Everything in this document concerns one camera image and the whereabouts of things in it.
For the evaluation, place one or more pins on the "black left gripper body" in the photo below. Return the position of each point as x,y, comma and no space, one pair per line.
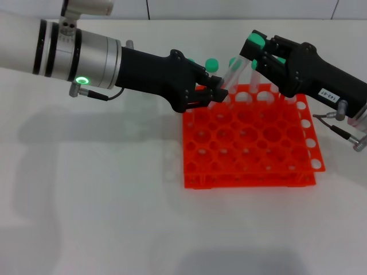
155,74

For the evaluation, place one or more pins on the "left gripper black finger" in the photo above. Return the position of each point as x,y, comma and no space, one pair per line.
214,81
219,94

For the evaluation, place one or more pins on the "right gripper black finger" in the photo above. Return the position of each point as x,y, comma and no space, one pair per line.
284,80
282,47

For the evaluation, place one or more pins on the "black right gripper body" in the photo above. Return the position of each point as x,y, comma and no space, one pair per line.
324,77

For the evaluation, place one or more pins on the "green capped clear test tube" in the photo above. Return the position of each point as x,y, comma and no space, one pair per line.
212,64
191,60
254,65
256,41
281,60
235,67

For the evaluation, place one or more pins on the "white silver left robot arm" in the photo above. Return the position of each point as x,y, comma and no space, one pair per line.
23,43

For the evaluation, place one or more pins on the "orange plastic test tube rack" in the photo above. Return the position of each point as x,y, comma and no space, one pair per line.
246,149

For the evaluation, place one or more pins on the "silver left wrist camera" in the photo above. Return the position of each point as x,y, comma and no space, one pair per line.
86,5

